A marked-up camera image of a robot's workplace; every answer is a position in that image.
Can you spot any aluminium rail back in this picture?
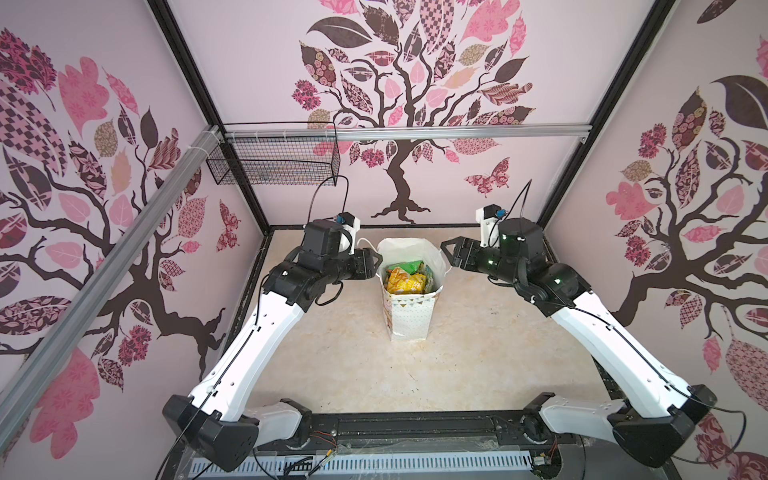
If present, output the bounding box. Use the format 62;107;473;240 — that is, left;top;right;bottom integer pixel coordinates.
223;122;592;141

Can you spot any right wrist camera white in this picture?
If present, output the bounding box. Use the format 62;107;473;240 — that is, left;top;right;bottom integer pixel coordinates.
475;204;507;247

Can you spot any aluminium rail left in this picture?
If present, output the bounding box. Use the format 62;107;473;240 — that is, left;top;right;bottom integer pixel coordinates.
1;125;221;448

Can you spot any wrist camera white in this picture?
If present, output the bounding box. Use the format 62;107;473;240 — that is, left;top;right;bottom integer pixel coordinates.
475;204;507;247
335;212;361;254

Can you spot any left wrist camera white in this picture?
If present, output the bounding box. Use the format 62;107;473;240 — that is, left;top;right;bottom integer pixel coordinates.
335;212;361;254

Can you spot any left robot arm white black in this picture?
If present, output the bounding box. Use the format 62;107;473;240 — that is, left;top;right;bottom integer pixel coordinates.
162;212;382;472

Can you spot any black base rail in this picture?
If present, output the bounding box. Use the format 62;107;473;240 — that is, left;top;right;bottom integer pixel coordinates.
179;407;601;457

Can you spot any green yellow candy bag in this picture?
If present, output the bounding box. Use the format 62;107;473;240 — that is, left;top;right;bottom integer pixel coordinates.
420;263;435;294

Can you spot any white slotted cable duct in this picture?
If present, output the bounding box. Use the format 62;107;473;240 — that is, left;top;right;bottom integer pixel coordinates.
185;451;533;479

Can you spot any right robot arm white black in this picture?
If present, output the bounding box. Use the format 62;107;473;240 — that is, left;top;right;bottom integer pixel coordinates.
440;218;717;468

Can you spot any black wire basket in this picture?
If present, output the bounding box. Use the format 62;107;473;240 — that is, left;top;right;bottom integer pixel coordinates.
206;120;341;186

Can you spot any green snack bag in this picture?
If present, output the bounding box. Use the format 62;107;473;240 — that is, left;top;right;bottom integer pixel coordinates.
386;260;425;275

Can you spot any yellow snack bag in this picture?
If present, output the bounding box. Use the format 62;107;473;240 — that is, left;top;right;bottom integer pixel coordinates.
386;267;428;295

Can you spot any white patterned paper bag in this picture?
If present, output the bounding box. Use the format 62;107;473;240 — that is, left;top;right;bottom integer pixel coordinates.
357;238;451;341

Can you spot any aluminium rail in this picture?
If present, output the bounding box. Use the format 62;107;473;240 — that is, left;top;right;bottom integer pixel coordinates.
1;125;221;448
223;122;592;141

